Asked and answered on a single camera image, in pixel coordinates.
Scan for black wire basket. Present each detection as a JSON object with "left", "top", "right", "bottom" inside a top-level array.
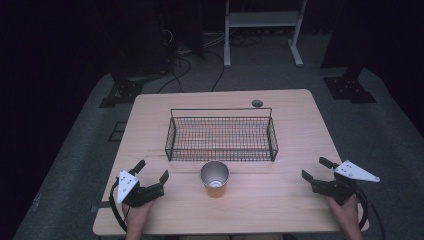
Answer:
[{"left": 164, "top": 107, "right": 279, "bottom": 163}]

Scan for person's left hand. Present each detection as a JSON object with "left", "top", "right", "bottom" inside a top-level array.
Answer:
[{"left": 121, "top": 199, "right": 156, "bottom": 237}]

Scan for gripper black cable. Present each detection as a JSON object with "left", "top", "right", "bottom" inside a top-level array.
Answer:
[
  {"left": 353, "top": 186, "right": 387, "bottom": 240},
  {"left": 108, "top": 179, "right": 130, "bottom": 233}
]

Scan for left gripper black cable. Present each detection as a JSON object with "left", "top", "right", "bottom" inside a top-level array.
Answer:
[{"left": 108, "top": 179, "right": 130, "bottom": 233}]

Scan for metal cup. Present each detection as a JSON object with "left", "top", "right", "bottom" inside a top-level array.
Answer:
[{"left": 200, "top": 160, "right": 231, "bottom": 199}]

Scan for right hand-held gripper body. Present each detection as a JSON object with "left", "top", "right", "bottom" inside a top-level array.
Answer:
[{"left": 311, "top": 159, "right": 381, "bottom": 207}]

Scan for person's right hand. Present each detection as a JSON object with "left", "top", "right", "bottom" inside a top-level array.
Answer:
[{"left": 325, "top": 194, "right": 363, "bottom": 238}]

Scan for black stand base plate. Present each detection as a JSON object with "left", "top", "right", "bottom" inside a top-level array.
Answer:
[
  {"left": 323, "top": 75, "right": 378, "bottom": 104},
  {"left": 98, "top": 78, "right": 145, "bottom": 109}
]

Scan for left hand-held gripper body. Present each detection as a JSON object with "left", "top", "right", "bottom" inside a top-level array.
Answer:
[{"left": 116, "top": 170, "right": 166, "bottom": 208}]

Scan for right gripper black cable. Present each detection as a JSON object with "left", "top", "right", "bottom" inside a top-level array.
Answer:
[{"left": 353, "top": 186, "right": 387, "bottom": 240}]

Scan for white metal stand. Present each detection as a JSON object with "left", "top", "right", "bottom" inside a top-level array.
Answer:
[{"left": 223, "top": 0, "right": 308, "bottom": 69}]

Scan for black floor cables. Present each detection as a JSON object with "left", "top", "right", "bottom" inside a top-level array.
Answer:
[{"left": 156, "top": 28, "right": 264, "bottom": 94}]

